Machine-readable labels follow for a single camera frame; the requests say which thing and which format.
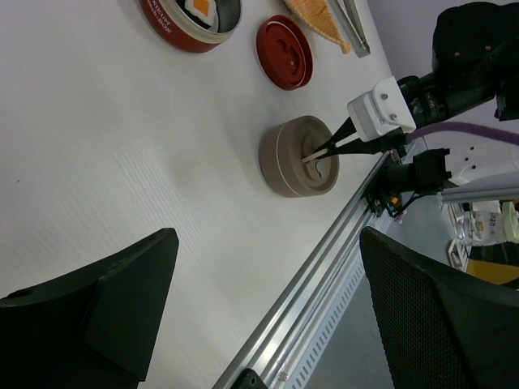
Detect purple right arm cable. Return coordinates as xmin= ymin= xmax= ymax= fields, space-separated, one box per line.
xmin=405 ymin=121 xmax=519 ymax=147

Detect brown round lid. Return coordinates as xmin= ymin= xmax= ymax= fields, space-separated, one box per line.
xmin=271 ymin=116 xmax=340 ymax=198

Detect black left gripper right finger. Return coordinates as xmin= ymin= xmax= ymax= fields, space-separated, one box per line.
xmin=359 ymin=227 xmax=518 ymax=388

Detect metal tongs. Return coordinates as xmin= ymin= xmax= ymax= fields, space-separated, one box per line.
xmin=328 ymin=0 xmax=371 ymax=58

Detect red band metal container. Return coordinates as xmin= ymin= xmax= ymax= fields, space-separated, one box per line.
xmin=139 ymin=1 xmax=242 ymax=53

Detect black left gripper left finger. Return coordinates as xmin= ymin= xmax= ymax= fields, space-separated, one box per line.
xmin=1 ymin=228 xmax=179 ymax=388

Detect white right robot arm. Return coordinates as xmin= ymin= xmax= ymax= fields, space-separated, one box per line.
xmin=313 ymin=2 xmax=518 ymax=197

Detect beige band metal container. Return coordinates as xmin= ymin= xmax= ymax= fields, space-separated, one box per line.
xmin=259 ymin=125 xmax=293 ymax=198

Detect woven bamboo boat tray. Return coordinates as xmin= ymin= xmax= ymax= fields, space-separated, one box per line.
xmin=283 ymin=0 xmax=351 ymax=54

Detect red round lid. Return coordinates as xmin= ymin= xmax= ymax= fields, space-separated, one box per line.
xmin=256 ymin=15 xmax=314 ymax=91

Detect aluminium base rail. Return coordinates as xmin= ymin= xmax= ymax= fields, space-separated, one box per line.
xmin=214 ymin=156 xmax=387 ymax=388

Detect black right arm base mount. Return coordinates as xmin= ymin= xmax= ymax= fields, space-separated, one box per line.
xmin=364 ymin=179 xmax=405 ymax=219

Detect slotted grey cable duct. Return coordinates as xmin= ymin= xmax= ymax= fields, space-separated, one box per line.
xmin=279 ymin=250 xmax=374 ymax=389

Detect sushi roll orange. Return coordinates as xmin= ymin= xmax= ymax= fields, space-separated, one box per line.
xmin=176 ymin=0 xmax=217 ymax=29

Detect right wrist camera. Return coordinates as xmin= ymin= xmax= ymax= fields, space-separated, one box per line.
xmin=347 ymin=77 xmax=417 ymax=142

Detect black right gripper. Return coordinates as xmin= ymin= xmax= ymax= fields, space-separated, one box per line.
xmin=315 ymin=118 xmax=412 ymax=159

